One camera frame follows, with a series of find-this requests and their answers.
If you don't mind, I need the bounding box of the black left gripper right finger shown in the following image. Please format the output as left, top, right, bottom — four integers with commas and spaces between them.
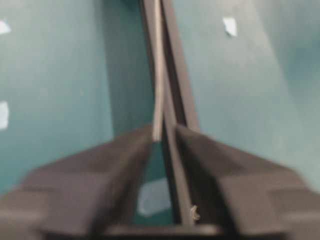
176, 125, 320, 240

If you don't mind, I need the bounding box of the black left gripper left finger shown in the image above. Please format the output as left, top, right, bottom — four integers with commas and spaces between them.
0, 125, 153, 240

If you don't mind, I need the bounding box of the thin grey wire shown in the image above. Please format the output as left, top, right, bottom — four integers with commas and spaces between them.
151, 0, 166, 141

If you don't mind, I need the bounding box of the white tape under gripper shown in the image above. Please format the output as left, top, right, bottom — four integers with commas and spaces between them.
137, 178, 171, 217

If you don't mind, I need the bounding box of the white tape scrap lower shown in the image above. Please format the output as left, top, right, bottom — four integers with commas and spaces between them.
0, 101, 10, 131

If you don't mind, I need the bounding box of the white tape scrap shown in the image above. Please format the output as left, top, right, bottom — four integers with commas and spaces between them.
222, 16, 238, 37
0, 101, 10, 131
0, 19, 12, 35

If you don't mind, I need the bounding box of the white tape scrap right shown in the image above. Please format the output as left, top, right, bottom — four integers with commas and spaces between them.
222, 16, 238, 37

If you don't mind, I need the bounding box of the white tape scrap upper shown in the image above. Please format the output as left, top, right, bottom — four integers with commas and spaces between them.
0, 19, 12, 35

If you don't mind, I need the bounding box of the black aluminium rail centre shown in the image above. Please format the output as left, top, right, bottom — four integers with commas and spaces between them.
160, 0, 199, 226

